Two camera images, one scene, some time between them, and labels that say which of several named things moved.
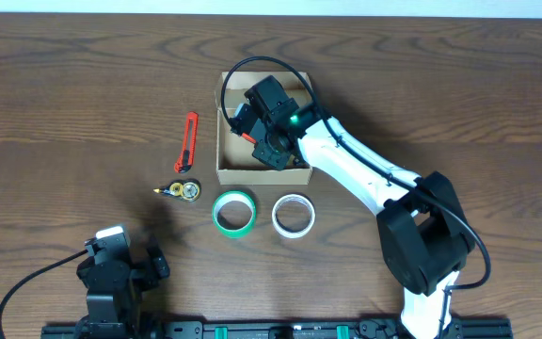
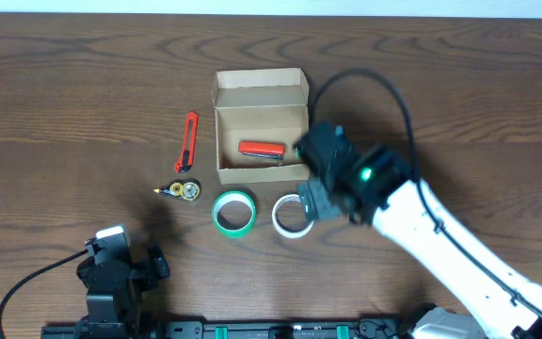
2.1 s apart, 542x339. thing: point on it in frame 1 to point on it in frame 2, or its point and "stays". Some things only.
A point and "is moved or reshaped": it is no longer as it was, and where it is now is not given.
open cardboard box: [235, 161] stays
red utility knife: [185, 160] stays
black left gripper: [146, 266] stays
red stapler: [248, 137] is moved or reshaped
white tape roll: [290, 198] stays
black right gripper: [250, 130] to [316, 202]
